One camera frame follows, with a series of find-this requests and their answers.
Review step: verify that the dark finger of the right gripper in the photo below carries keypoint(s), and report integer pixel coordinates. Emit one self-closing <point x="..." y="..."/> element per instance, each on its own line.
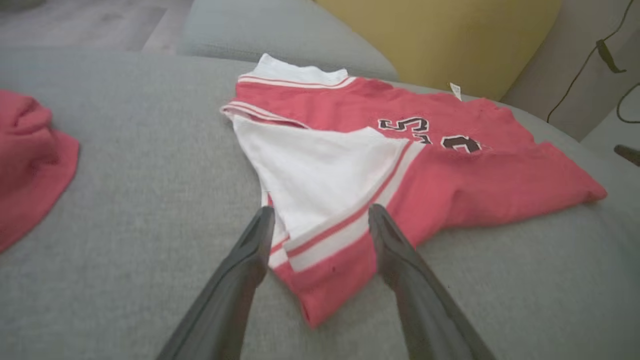
<point x="631" y="154"/>

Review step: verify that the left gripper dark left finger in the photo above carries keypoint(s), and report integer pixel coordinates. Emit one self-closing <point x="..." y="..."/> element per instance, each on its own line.
<point x="220" y="310"/>

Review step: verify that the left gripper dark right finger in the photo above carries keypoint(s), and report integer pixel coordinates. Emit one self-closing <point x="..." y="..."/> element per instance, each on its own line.
<point x="430" y="315"/>

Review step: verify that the red white numbered jersey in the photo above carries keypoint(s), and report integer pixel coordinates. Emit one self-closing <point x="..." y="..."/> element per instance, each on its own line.
<point x="475" y="175"/>

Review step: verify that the red shorts white stripe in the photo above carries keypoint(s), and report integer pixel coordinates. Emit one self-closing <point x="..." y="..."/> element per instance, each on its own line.
<point x="30" y="165"/>

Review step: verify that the grey sofa back cushion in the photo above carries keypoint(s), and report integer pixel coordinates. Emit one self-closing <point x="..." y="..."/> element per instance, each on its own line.
<point x="550" y="50"/>

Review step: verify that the grey sofa seat cushion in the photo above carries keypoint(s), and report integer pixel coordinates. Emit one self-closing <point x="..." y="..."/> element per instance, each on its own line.
<point x="125" y="200"/>

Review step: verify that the yellow sofa back cushion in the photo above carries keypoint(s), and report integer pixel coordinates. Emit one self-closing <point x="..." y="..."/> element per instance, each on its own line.
<point x="450" y="40"/>

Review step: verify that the grey neighbouring seat cushion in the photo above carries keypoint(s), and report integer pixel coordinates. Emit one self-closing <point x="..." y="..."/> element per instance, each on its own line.
<point x="280" y="30"/>

